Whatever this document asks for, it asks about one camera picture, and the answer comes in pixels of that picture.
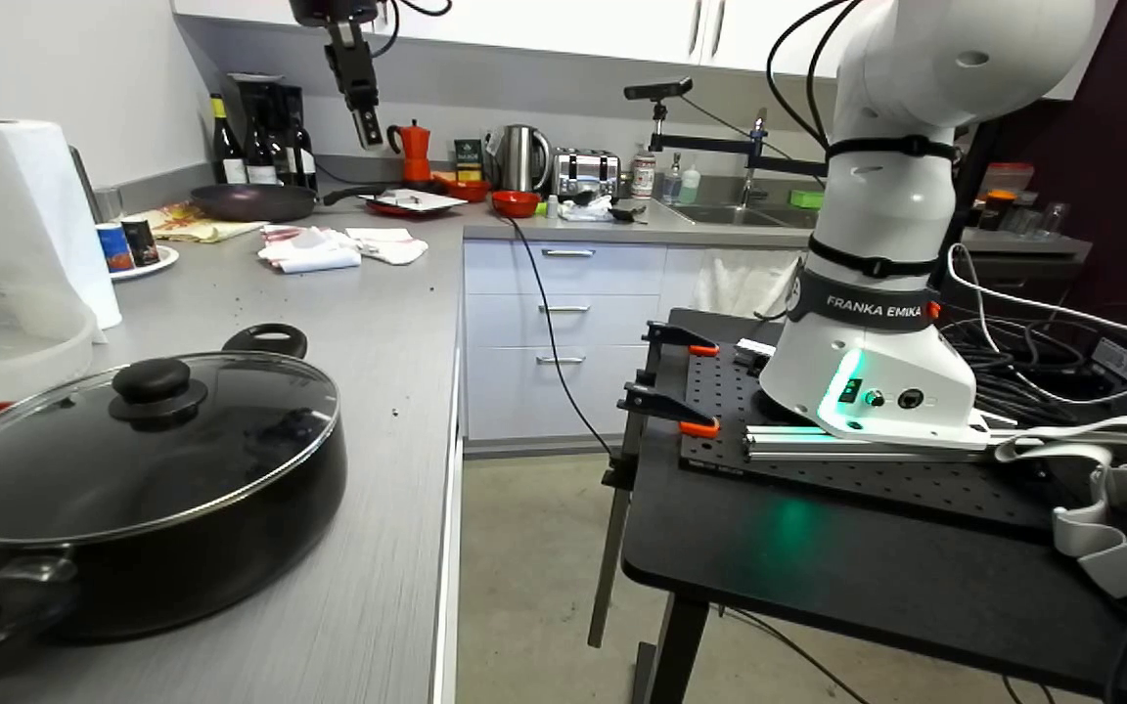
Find white plate with food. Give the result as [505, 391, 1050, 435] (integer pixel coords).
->
[364, 185, 468, 221]

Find red bowl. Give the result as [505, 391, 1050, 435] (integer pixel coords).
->
[485, 186, 546, 221]

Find silver toaster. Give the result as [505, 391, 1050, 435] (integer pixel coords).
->
[552, 144, 629, 199]

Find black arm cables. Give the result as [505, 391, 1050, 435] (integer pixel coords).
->
[762, 0, 870, 148]

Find dark wine bottle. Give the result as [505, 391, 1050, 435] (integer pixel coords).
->
[207, 94, 249, 186]

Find white cable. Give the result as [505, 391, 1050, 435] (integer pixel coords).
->
[943, 240, 1127, 463]

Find glass lid with black knob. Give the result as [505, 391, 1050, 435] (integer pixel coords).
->
[0, 347, 344, 550]

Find small white plate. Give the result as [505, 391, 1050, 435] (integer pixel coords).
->
[104, 242, 185, 287]

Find white wall cabinets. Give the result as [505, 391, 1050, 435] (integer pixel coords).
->
[169, 0, 861, 77]

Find black frying pan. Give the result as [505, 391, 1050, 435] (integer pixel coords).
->
[188, 178, 364, 225]

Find red moka pot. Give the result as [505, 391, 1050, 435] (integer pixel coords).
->
[382, 117, 442, 186]

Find blue can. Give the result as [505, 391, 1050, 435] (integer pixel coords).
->
[92, 217, 138, 276]

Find steel electric kettle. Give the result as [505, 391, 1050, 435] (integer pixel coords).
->
[490, 122, 561, 199]

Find thin black power cable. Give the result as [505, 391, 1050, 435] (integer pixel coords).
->
[502, 208, 629, 469]

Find small white cloth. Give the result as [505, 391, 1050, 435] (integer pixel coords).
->
[344, 221, 434, 270]

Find green tin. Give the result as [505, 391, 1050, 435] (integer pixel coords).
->
[451, 133, 490, 186]

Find aluminium rail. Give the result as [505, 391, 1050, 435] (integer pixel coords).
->
[739, 422, 1003, 465]

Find large white cloth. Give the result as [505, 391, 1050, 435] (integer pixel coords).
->
[254, 225, 368, 276]

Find dark glass bottle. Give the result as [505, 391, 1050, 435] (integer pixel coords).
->
[287, 112, 326, 194]

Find white drawer cabinet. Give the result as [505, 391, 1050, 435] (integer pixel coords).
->
[462, 234, 806, 452]

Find kitchen faucet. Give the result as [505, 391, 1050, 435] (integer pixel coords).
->
[732, 105, 779, 202]

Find steel sink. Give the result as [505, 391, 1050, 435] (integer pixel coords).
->
[668, 172, 828, 234]

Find black perforated breadboard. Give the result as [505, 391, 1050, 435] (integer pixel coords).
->
[672, 309, 1080, 533]

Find black cable bundle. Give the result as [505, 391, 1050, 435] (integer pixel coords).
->
[966, 309, 1127, 439]

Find white plastic jug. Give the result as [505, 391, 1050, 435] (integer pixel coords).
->
[0, 112, 124, 343]

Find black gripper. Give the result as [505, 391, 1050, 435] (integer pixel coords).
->
[319, 10, 389, 148]

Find dark can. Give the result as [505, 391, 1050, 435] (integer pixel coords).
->
[121, 214, 164, 270]

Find short black orange clamp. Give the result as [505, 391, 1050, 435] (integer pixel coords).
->
[636, 315, 728, 362]

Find long black orange bar clamp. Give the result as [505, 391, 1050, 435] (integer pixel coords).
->
[584, 376, 728, 653]

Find black robot table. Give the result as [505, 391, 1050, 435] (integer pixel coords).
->
[618, 306, 1127, 704]

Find black coffee machine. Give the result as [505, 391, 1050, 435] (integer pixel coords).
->
[225, 74, 309, 186]

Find yellow cloth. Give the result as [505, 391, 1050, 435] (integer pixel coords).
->
[150, 199, 266, 251]

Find black cooking pot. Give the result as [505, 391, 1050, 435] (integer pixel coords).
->
[0, 319, 351, 661]

